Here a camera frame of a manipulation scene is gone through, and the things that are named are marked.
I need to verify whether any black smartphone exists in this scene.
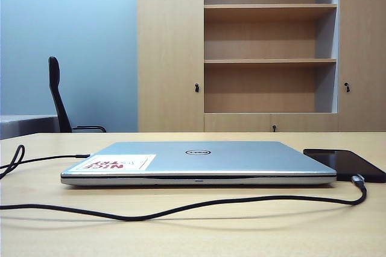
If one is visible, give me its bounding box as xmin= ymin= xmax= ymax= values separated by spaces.
xmin=303 ymin=148 xmax=386 ymax=183

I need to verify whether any black charging cable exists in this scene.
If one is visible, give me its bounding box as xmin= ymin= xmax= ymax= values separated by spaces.
xmin=0 ymin=144 xmax=368 ymax=222

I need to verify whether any silver Dell laptop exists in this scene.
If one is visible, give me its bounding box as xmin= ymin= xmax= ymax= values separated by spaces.
xmin=60 ymin=141 xmax=338 ymax=186

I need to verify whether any light wooden cabinet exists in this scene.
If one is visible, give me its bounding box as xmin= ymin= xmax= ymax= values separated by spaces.
xmin=136 ymin=0 xmax=386 ymax=133

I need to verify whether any white red laptop sticker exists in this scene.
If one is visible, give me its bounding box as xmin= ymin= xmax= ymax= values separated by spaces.
xmin=74 ymin=153 xmax=157 ymax=171

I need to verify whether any black office chair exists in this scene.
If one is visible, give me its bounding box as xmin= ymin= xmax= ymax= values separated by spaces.
xmin=48 ymin=56 xmax=107 ymax=133

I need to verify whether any grey desk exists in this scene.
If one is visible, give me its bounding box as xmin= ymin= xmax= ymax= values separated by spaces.
xmin=0 ymin=114 xmax=60 ymax=140

